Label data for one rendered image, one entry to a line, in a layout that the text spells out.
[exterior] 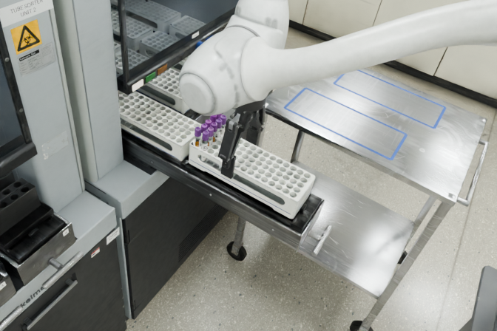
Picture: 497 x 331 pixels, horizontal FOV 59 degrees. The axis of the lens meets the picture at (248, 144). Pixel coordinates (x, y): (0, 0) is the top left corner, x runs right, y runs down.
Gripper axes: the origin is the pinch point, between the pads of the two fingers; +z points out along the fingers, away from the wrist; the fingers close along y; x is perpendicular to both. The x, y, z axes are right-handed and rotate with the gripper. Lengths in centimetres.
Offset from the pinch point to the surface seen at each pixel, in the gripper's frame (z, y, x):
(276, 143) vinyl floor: 88, 105, 29
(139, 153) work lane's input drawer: 9.4, -6.6, 25.7
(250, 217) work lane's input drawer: 10.1, -6.8, -8.5
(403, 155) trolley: 5.6, 34.3, -33.5
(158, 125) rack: 2.0, -1.4, 23.5
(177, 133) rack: 1.7, -1.2, 17.8
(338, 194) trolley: 60, 63, -18
